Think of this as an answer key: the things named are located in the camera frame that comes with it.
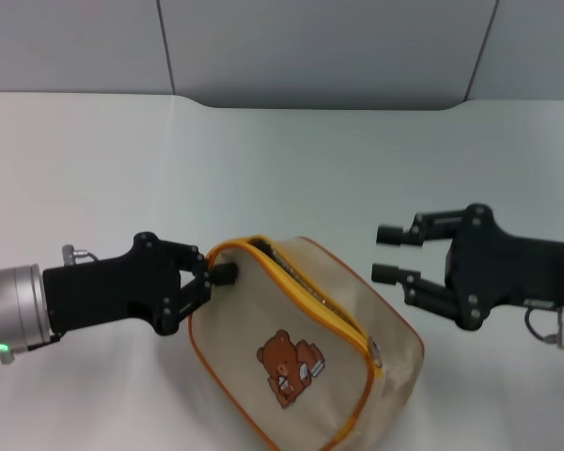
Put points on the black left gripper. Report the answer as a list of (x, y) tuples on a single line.
[(108, 291)]

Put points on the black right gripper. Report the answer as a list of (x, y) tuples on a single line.
[(512, 272)]

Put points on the silver metal zipper pull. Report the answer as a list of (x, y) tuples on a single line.
[(376, 352)]

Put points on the beige bear food bag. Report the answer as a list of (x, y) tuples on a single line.
[(310, 357)]

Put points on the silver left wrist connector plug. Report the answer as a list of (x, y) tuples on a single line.
[(75, 253)]

